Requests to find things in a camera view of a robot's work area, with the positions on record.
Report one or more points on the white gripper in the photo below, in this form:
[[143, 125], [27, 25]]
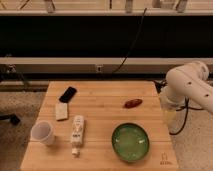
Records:
[[170, 102]]

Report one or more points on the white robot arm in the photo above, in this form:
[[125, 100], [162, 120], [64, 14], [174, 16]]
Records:
[[186, 81]]

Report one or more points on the wooden table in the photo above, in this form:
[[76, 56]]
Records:
[[101, 103]]

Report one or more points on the white tube bottle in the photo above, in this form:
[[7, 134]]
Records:
[[76, 138]]

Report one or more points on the black phone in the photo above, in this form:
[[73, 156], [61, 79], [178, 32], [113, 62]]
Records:
[[67, 95]]

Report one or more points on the white sponge block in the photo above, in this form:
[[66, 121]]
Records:
[[61, 111]]

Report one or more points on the white paper cup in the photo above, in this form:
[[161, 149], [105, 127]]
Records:
[[43, 133]]

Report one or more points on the black chair base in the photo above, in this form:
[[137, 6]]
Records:
[[14, 120]]

